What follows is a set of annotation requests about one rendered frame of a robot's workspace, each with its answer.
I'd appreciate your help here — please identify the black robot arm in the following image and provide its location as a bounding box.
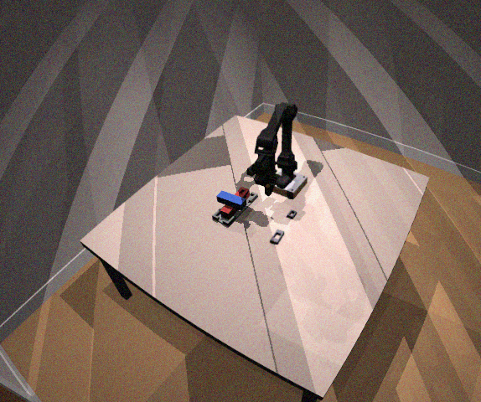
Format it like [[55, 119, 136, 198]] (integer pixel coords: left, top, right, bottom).
[[251, 102, 297, 186]]

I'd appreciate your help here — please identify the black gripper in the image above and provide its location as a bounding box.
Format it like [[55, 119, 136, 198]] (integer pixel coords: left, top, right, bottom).
[[246, 162, 291, 193]]

